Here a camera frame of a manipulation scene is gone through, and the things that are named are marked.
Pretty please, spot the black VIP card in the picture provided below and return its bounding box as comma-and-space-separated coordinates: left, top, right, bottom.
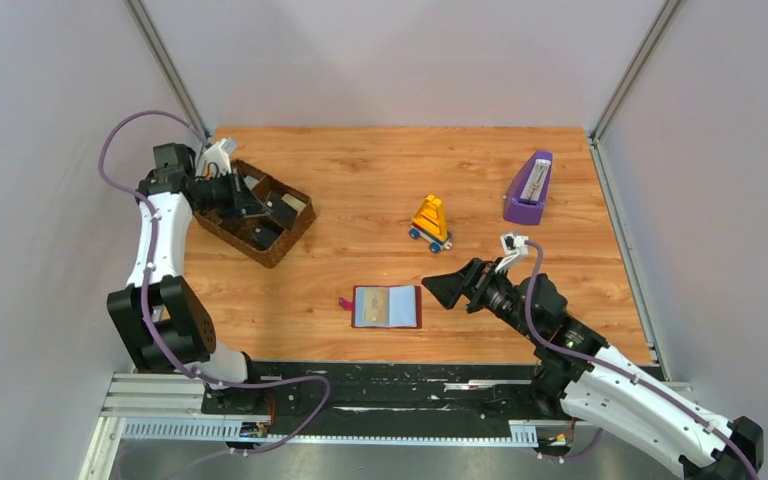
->
249, 222, 285, 251

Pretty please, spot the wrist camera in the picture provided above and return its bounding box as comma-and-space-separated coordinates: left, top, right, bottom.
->
495, 231, 529, 273
196, 137, 238, 178

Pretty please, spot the purple metronome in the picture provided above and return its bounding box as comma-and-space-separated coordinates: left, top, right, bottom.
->
502, 150, 554, 226

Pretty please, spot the yellow toy truck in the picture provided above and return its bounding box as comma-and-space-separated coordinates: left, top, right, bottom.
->
409, 194, 452, 254

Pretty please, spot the gold card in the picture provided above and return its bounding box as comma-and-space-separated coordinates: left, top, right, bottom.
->
286, 195, 309, 213
362, 287, 390, 327

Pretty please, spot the white slotted cable duct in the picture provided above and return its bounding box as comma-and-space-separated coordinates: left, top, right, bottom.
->
121, 418, 539, 448

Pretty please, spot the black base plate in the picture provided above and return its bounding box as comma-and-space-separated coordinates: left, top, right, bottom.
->
201, 361, 578, 438

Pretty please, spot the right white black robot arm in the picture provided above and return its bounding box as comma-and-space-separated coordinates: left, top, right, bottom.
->
421, 258, 764, 479

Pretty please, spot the red leather card holder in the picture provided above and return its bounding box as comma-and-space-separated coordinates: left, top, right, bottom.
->
337, 285, 422, 329

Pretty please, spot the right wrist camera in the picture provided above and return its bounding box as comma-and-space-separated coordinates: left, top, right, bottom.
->
495, 231, 529, 273

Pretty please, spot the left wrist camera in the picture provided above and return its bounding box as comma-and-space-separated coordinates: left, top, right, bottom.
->
196, 137, 238, 178

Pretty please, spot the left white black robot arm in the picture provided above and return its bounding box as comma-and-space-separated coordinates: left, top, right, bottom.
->
106, 138, 270, 389

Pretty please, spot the gold card in basket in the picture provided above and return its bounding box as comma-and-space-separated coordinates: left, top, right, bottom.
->
286, 195, 309, 213

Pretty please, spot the brown woven divided basket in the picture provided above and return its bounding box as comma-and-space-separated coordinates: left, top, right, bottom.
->
194, 160, 316, 268

